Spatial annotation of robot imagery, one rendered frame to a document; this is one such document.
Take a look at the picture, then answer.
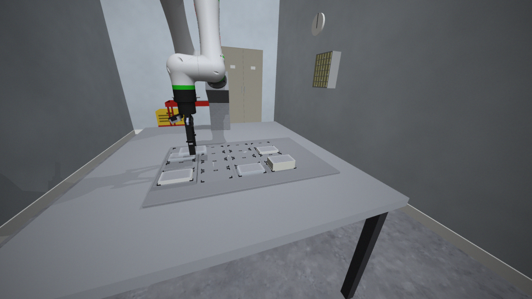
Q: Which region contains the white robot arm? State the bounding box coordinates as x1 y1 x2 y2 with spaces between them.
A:
160 0 227 103

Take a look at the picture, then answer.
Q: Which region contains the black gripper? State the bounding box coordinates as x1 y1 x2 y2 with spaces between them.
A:
177 102 196 155

